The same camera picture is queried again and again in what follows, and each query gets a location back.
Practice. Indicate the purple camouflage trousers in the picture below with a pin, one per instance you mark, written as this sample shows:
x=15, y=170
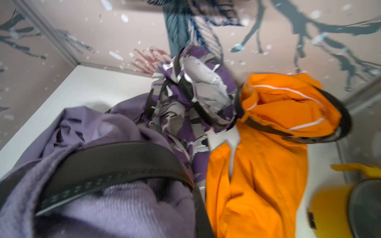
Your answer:
x=169, y=113

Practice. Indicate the black belt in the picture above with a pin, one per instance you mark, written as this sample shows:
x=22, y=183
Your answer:
x=206, y=83
x=307, y=114
x=119, y=190

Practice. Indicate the black belt on camouflage trousers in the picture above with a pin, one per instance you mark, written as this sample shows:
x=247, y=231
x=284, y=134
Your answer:
x=206, y=83

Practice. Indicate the yellow cooking pot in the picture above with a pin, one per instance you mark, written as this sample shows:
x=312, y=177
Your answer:
x=328, y=210

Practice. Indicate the orange trousers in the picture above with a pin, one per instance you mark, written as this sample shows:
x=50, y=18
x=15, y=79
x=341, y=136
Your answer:
x=255, y=192

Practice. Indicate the lilac purple trousers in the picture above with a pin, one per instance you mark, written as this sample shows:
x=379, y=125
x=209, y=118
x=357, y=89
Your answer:
x=87, y=128

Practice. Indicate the glass lid with yellow knob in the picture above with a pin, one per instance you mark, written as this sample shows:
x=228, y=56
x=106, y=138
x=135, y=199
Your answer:
x=364, y=209

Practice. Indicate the black belt on orange trousers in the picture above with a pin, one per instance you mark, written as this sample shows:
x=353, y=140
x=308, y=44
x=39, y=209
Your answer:
x=307, y=114

